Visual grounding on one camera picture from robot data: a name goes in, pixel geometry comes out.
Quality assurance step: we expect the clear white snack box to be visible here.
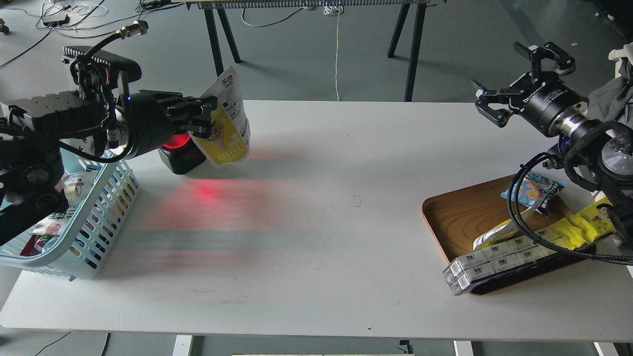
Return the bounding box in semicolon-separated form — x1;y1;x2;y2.
443;236;577;296

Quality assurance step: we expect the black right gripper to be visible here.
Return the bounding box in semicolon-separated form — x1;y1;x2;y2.
472;42;588;137

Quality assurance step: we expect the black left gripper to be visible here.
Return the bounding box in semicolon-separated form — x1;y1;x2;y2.
117;90;218;159

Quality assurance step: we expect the wooden tray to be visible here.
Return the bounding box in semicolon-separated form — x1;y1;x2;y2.
421;175;581;295

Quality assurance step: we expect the yellow white snack pouch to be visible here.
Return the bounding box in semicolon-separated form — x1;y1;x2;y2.
192;66;250;168

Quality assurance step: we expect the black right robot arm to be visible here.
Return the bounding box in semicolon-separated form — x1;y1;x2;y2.
472;42;633;266

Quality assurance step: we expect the red white snack bag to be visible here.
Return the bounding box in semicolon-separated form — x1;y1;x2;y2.
20;171;98;257

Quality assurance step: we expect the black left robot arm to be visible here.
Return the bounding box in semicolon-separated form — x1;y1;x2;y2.
1;20;218;244

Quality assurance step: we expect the blue snack packet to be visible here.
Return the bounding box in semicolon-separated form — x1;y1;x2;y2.
517;171;567;217

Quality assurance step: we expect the yellow white snack bag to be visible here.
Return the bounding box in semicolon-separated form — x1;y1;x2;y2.
472;218;525;252

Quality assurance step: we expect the black power adapter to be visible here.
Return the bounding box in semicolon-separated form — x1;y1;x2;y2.
42;13;70;27

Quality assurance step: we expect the white hanging cable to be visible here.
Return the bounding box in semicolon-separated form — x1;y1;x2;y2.
324;5;344;101

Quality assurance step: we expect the light blue plastic basket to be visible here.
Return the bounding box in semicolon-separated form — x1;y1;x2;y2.
0;151;139;280

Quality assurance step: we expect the black table frame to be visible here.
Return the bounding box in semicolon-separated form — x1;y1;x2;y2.
184;0;433;102

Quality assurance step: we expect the black barcode scanner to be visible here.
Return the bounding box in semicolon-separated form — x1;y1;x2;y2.
158;133;206;175

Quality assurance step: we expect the yellow cartoon snack bag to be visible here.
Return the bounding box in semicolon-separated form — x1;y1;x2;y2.
547;196;615;250

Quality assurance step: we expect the grey cloth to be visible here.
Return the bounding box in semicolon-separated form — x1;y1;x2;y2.
587;58;633;128

